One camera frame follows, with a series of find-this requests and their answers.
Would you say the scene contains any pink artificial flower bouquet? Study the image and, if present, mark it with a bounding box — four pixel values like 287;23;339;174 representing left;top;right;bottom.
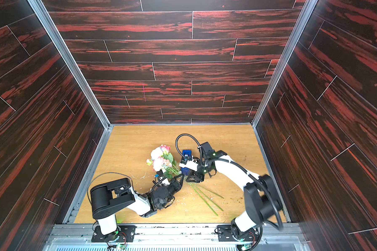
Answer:
146;145;224;216

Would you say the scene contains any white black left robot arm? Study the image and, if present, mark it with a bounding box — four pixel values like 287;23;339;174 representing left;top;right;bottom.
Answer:
90;172;184;235

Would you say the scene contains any aluminium right corner post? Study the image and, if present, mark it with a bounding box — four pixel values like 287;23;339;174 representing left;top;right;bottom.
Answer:
252;0;318;132

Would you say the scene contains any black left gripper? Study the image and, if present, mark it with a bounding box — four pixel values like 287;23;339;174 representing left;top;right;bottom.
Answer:
158;174;184;210

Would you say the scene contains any aluminium corner post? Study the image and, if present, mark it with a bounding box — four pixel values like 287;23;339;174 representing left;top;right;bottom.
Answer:
27;0;111;130
252;0;318;132

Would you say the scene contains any aluminium left corner post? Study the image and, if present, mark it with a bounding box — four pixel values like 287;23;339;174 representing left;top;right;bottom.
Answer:
27;0;111;130

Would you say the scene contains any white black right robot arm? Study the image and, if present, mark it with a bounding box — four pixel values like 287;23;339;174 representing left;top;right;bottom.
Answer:
179;142;283;241

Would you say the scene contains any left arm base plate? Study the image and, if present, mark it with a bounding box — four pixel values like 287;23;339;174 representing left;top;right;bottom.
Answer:
91;224;136;244

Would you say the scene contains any aluminium front rail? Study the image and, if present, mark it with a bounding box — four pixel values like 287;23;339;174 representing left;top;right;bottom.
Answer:
43;223;312;251

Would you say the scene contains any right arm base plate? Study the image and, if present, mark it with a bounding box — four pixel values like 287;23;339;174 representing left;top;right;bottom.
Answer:
214;224;262;242

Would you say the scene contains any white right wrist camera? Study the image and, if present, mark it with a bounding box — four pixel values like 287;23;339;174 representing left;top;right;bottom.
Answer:
179;161;198;171

